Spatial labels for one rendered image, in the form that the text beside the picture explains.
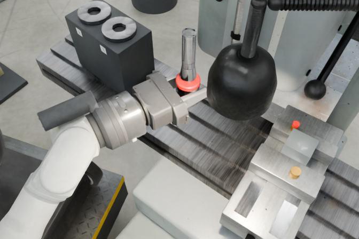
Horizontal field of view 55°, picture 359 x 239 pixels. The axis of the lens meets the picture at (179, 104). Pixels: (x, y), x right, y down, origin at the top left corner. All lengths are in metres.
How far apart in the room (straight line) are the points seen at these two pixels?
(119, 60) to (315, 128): 0.52
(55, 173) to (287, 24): 0.41
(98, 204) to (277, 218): 0.87
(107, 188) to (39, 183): 0.93
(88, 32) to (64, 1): 2.18
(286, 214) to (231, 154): 0.22
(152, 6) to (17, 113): 1.26
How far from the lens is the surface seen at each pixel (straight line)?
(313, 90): 0.51
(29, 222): 0.63
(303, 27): 0.49
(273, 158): 0.80
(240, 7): 0.47
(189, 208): 0.93
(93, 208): 1.49
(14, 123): 2.35
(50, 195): 0.60
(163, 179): 0.96
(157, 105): 0.62
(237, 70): 0.34
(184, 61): 0.61
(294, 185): 0.79
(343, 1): 0.32
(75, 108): 0.60
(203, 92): 0.66
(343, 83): 1.08
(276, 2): 0.30
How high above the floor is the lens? 1.76
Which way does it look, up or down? 53 degrees down
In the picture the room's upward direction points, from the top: straight up
